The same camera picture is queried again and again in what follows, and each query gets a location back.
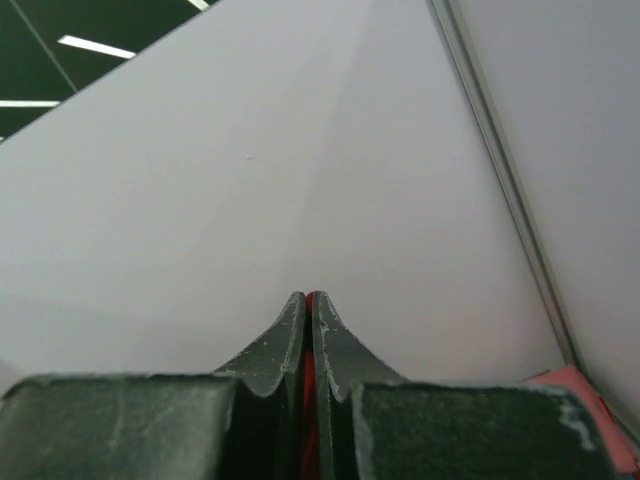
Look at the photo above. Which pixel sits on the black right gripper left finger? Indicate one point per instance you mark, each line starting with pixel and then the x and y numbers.
pixel 241 421

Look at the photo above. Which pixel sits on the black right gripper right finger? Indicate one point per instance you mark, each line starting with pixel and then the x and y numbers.
pixel 373 423

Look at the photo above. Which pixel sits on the red t shirt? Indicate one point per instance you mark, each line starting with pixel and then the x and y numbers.
pixel 309 463

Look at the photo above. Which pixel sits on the folded pink t shirt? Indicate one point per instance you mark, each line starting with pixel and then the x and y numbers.
pixel 624 457

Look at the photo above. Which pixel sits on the right aluminium corner post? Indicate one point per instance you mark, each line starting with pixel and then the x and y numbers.
pixel 456 36

